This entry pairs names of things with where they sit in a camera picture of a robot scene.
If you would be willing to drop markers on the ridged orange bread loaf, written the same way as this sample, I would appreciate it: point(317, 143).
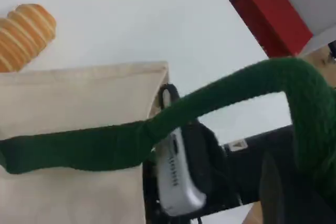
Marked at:
point(23, 37)

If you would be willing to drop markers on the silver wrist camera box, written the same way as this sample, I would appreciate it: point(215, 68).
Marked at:
point(178, 182)

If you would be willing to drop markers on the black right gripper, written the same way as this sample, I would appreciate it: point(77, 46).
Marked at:
point(210, 161)

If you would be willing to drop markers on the red box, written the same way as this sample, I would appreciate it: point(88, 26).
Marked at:
point(273, 16)

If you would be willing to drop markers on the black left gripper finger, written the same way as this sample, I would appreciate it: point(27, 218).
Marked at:
point(270, 200)

